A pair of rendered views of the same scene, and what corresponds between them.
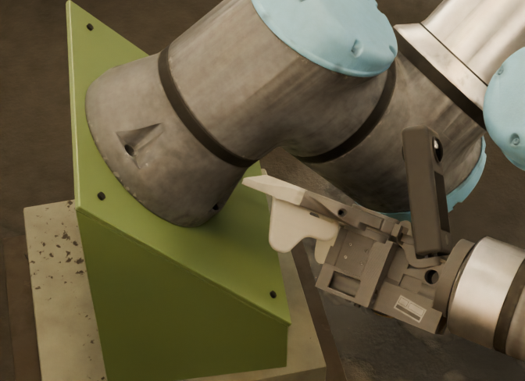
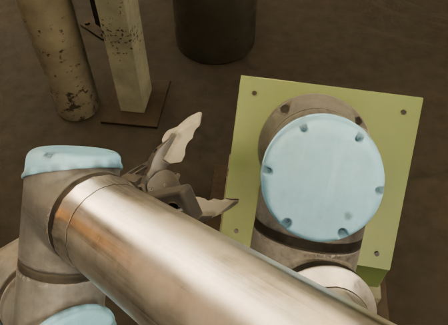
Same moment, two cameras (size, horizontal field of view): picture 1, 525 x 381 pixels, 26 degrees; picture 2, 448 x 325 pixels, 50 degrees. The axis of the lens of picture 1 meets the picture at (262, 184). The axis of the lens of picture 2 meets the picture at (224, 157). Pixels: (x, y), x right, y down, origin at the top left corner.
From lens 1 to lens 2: 0.99 m
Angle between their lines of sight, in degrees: 64
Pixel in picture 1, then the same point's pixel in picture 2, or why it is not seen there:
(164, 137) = (281, 117)
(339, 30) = (274, 152)
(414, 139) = (178, 188)
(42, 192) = (412, 206)
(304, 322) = not seen: hidden behind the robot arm
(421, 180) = (154, 193)
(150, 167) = (271, 118)
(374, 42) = (282, 196)
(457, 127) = not seen: hidden behind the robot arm
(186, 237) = (252, 160)
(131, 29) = not seen: outside the picture
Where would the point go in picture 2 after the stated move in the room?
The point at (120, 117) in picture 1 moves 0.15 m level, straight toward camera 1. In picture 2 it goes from (301, 99) to (211, 89)
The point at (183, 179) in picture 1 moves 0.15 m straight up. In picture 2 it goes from (265, 138) to (271, 68)
